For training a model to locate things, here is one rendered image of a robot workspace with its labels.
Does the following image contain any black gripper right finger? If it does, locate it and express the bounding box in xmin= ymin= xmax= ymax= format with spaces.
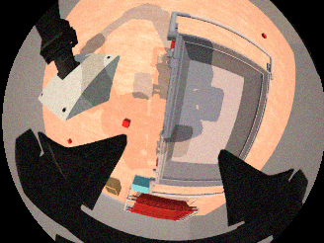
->
xmin=217 ymin=149 xmax=293 ymax=227

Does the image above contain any small light blue block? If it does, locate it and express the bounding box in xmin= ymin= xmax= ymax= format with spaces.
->
xmin=131 ymin=176 xmax=150 ymax=194

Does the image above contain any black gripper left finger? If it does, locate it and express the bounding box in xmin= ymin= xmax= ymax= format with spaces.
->
xmin=39 ymin=132 xmax=127 ymax=209

